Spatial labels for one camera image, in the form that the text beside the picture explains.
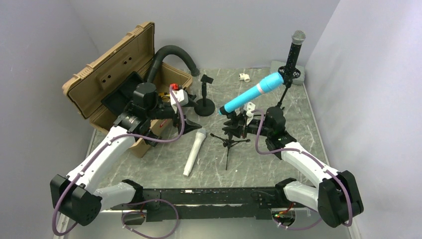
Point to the black round-base mic stand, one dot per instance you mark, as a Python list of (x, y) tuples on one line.
[(205, 107)]

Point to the tan plastic tool case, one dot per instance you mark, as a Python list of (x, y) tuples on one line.
[(134, 52)]

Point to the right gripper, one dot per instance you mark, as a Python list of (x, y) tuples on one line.
[(239, 129)]

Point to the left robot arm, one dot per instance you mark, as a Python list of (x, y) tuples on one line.
[(77, 195)]

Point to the white microphone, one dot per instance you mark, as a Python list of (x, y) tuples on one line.
[(200, 136)]

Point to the cyan blue microphone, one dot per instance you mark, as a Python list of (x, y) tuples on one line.
[(266, 85)]

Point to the grey plastic case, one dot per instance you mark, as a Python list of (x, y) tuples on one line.
[(275, 65)]

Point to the yellow handled tool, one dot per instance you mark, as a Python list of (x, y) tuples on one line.
[(164, 95)]

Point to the black tripod stand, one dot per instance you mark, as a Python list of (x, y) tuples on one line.
[(231, 141), (285, 89)]

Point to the black tray insert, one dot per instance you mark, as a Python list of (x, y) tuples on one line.
[(117, 100)]

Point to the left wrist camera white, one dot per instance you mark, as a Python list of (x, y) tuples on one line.
[(178, 94)]

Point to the aluminium frame rail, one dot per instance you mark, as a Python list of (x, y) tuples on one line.
[(129, 218)]

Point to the white pipe elbow fitting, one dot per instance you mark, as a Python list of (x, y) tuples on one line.
[(244, 77)]

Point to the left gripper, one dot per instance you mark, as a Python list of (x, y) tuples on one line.
[(189, 125)]

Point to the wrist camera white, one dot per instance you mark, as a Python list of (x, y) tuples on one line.
[(178, 94), (249, 109)]

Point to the black glitter microphone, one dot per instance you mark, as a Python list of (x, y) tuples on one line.
[(298, 38)]

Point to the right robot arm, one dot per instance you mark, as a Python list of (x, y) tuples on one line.
[(333, 194)]

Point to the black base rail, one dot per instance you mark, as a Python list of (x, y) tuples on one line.
[(210, 203)]

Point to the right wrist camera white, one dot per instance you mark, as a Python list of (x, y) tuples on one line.
[(249, 109)]

